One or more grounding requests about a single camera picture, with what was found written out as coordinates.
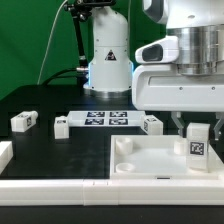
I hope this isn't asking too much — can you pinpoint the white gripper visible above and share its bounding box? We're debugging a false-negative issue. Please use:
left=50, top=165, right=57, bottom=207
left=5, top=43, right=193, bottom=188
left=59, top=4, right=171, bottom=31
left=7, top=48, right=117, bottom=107
left=132, top=64, right=224, bottom=140

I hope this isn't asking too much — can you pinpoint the white square tabletop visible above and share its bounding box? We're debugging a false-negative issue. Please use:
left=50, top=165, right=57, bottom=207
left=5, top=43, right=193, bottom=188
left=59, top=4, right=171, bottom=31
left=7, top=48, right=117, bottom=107
left=110, top=135, right=224, bottom=180

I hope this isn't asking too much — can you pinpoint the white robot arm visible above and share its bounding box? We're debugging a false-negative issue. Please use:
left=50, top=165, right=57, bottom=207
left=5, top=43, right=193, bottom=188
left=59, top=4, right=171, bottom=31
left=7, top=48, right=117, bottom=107
left=132, top=0, right=224, bottom=135

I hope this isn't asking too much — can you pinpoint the white marker base plate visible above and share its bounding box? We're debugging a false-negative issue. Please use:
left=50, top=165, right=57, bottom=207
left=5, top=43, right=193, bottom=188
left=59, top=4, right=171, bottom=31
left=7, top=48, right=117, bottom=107
left=68, top=110, right=145, bottom=127

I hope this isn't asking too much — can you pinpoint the black cable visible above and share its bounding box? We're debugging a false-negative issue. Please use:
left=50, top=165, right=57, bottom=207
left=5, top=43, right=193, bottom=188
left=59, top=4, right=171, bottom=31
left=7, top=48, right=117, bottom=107
left=43, top=67, right=88, bottom=86

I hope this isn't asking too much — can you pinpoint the black camera stand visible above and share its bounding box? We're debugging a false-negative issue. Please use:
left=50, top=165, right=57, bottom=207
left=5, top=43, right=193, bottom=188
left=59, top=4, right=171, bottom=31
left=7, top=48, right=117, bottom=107
left=64, top=0, right=116, bottom=86

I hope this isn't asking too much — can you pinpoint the white cable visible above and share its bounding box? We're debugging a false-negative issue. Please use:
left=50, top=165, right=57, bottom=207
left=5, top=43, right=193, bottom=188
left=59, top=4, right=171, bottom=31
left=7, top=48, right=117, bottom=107
left=37, top=0, right=69, bottom=85

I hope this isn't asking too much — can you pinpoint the white U-shaped fence wall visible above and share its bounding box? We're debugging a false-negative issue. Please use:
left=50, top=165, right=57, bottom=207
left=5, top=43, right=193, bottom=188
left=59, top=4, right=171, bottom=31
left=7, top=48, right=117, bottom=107
left=0, top=139, right=224, bottom=206

